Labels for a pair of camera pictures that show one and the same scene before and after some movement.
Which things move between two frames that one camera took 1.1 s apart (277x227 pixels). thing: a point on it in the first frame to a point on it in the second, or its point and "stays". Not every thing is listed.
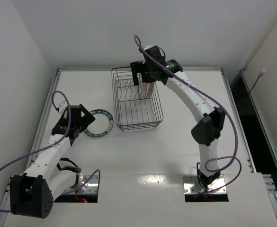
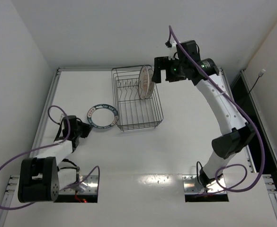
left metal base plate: [91, 188] stays
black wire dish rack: [132, 113] stays
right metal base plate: [189, 187] stays
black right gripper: [135, 69] to [163, 68]
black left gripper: [87, 116] to [85, 129]
